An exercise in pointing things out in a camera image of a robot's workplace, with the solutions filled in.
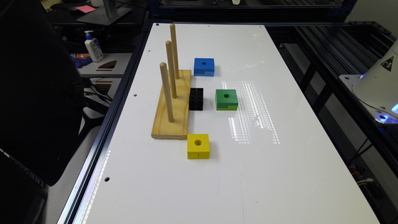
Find pink sticky note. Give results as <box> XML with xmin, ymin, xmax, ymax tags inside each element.
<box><xmin>76</xmin><ymin>5</ymin><xmax>96</xmax><ymax>13</ymax></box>

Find wooden peg base board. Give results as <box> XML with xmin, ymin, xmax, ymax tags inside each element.
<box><xmin>151</xmin><ymin>70</ymin><xmax>192</xmax><ymax>140</ymax></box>

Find middle wooden peg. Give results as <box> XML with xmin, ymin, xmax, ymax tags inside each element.
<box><xmin>165</xmin><ymin>40</ymin><xmax>177</xmax><ymax>98</ymax></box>

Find wooden peg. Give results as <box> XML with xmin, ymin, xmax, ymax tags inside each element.
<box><xmin>165</xmin><ymin>40</ymin><xmax>177</xmax><ymax>98</ymax></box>
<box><xmin>170</xmin><ymin>23</ymin><xmax>180</xmax><ymax>79</ymax></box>
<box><xmin>160</xmin><ymin>62</ymin><xmax>174</xmax><ymax>123</ymax></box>

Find green block with hole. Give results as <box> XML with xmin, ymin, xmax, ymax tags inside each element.
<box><xmin>215</xmin><ymin>89</ymin><xmax>238</xmax><ymax>110</ymax></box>

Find monitor stand base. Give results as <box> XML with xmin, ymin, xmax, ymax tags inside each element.
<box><xmin>77</xmin><ymin>0</ymin><xmax>131</xmax><ymax>26</ymax></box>

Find front wooden peg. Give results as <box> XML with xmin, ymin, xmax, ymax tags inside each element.
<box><xmin>160</xmin><ymin>62</ymin><xmax>174</xmax><ymax>123</ymax></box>

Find yellow block with hole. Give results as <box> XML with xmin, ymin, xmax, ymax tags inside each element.
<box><xmin>187</xmin><ymin>134</ymin><xmax>210</xmax><ymax>159</ymax></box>

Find blue block with hole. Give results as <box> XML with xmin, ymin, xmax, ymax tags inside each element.
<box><xmin>193</xmin><ymin>58</ymin><xmax>215</xmax><ymax>77</ymax></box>

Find lotion pump bottle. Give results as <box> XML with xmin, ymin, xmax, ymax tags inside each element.
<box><xmin>85</xmin><ymin>30</ymin><xmax>104</xmax><ymax>62</ymax></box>

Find black cube block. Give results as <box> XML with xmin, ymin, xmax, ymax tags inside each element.
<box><xmin>189</xmin><ymin>88</ymin><xmax>203</xmax><ymax>111</ymax></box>

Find blue tool with orange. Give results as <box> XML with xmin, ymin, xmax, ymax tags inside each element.
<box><xmin>71</xmin><ymin>54</ymin><xmax>92</xmax><ymax>68</ymax></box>

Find rear wooden peg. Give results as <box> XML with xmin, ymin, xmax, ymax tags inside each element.
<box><xmin>170</xmin><ymin>23</ymin><xmax>180</xmax><ymax>79</ymax></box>

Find black office chair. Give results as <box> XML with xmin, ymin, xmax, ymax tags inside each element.
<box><xmin>1</xmin><ymin>0</ymin><xmax>101</xmax><ymax>185</ymax></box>

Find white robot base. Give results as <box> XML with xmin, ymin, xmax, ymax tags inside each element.
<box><xmin>339</xmin><ymin>42</ymin><xmax>397</xmax><ymax>125</ymax></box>

